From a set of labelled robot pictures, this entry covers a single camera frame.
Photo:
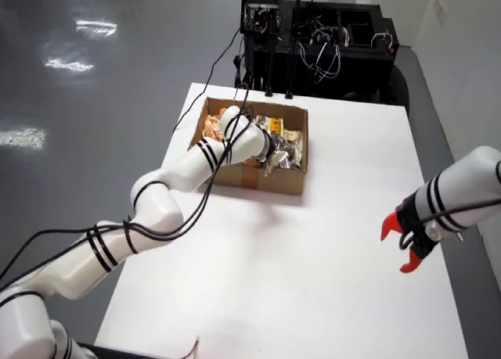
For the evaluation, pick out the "small orange snack pack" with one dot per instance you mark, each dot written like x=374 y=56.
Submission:
x=223 y=111

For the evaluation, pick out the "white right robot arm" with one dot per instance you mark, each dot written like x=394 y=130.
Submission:
x=469 y=187

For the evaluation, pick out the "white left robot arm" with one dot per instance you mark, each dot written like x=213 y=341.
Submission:
x=156 y=202

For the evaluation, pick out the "tall black stand pole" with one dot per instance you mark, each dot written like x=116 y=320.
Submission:
x=290 y=62

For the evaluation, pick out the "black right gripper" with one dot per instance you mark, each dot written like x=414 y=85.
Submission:
x=415 y=230

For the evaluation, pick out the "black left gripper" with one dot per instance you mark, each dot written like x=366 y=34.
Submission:
x=271 y=148

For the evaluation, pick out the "large orange snack pack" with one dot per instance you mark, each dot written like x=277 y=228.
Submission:
x=211 y=126

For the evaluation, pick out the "black electronics device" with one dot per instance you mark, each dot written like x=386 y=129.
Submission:
x=260 y=7

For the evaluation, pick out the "yellow brown snack pack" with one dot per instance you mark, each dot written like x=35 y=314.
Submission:
x=274 y=124

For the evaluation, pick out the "short black stand pole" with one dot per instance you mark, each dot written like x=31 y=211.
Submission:
x=270 y=62

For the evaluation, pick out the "beige snack pack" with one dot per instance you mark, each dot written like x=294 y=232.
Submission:
x=294 y=138

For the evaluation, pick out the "large black cart wheel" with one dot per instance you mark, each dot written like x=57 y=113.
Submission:
x=399 y=89

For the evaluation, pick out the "brown cardboard box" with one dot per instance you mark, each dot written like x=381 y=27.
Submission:
x=274 y=181

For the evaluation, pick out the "black equipment cart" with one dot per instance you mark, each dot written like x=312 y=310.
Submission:
x=360 y=73

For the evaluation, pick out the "purple snack pack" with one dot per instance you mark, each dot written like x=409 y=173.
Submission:
x=283 y=149

